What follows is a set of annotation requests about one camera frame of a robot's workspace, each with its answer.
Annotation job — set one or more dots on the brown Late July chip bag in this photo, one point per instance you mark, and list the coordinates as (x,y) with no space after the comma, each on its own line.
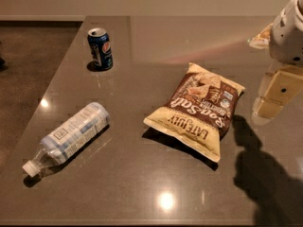
(199,112)

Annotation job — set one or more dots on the small snack bag far right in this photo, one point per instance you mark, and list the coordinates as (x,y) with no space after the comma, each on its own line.
(261,40)

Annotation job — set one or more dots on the blue Pepsi can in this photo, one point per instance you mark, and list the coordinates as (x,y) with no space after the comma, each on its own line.
(100,47)

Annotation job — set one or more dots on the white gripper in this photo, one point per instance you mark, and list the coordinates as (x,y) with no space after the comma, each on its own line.
(288,38)

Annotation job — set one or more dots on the clear plastic water bottle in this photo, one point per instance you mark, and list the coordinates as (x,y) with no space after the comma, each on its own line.
(61,144)

